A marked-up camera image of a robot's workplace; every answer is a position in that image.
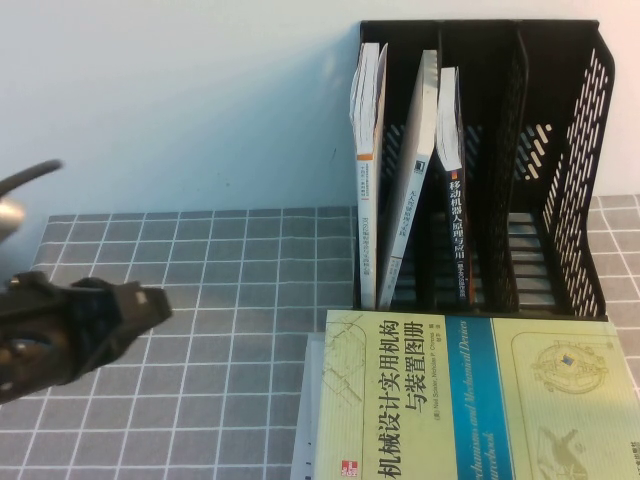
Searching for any yellow book blue spine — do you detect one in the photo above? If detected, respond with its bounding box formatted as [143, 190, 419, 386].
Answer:
[312, 309, 640, 480]

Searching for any black mobile robot book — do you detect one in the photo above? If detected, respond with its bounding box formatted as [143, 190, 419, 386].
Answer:
[433, 66, 474, 304]

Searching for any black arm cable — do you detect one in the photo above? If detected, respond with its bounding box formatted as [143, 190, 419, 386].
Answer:
[0, 159, 65, 197]

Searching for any white book with black marks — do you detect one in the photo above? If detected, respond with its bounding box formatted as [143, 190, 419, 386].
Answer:
[288, 434, 315, 480]

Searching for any grey white thin book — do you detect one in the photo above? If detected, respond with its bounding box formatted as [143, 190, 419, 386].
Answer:
[375, 49, 440, 310]

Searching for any black plastic book stand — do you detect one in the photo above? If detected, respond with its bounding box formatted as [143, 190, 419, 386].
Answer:
[351, 19, 614, 324]

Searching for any white book orange spine mark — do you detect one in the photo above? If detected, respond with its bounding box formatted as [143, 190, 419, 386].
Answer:
[348, 42, 389, 310]

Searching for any white car suspension book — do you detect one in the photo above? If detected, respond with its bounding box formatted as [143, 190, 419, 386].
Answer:
[297, 332, 327, 480]

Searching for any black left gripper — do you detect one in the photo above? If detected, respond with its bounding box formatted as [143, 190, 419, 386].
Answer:
[0, 271, 174, 407]

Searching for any grey checked tablecloth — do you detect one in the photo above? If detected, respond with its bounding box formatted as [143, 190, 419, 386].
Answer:
[0, 193, 640, 480]

